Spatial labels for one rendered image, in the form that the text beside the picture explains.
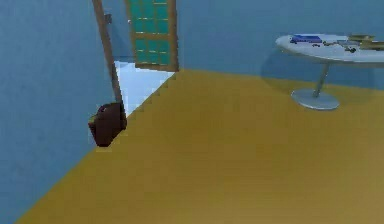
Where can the olive green flat object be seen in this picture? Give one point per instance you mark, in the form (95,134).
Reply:
(366,42)

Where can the wooden door with teal panes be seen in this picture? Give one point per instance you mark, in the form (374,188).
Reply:
(153,33)

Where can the small dark object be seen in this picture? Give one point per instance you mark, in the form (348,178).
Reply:
(350,49)

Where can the blue book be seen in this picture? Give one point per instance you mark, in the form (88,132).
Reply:
(306,39)

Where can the round grey pedestal table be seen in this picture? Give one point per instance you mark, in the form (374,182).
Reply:
(333,55)

